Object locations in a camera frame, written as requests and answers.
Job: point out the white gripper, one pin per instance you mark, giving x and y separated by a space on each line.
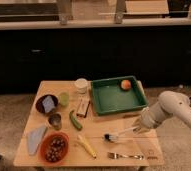
141 125

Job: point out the white handled dish brush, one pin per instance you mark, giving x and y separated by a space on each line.
113 137

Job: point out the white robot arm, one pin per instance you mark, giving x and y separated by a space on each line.
169 104

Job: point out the orange peach fruit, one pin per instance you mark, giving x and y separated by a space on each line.
125 85

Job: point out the green plastic tray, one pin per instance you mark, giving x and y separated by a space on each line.
109 98

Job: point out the silver fork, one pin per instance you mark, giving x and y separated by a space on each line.
117 156

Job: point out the wooden block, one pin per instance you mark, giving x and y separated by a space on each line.
83 107

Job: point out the yellow corn cob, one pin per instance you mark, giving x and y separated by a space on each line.
84 142

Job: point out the dark cabinet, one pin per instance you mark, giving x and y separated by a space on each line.
158 56

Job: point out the white cup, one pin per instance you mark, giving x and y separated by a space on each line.
81 84

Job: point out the green cucumber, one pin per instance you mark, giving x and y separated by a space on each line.
75 123

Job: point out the light green cup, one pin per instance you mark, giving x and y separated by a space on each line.
63 99

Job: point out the small metal cup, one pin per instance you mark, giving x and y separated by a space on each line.
55 121

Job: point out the dark grapes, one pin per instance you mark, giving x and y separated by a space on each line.
54 150

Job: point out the blue sponge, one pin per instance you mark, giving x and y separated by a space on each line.
48 104

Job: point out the dark brown bowl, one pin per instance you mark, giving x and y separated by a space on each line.
39 106

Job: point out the orange bowl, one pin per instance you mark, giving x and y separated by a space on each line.
45 143

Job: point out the grey folded cloth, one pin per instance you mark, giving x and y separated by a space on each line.
34 138

